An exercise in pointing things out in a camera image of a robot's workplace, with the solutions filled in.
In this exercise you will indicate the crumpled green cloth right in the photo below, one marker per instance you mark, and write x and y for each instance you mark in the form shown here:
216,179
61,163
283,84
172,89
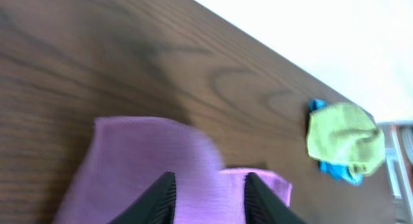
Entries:
344,134

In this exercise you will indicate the large purple microfiber cloth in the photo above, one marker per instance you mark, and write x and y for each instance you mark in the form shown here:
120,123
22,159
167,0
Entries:
128,154

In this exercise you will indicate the blue cloth right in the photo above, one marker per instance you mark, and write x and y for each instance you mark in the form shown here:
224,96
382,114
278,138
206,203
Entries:
336,171

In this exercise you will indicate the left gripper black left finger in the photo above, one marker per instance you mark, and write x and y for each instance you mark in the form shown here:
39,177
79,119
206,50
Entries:
156,205

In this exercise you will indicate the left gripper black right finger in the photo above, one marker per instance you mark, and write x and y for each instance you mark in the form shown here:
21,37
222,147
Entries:
262,206

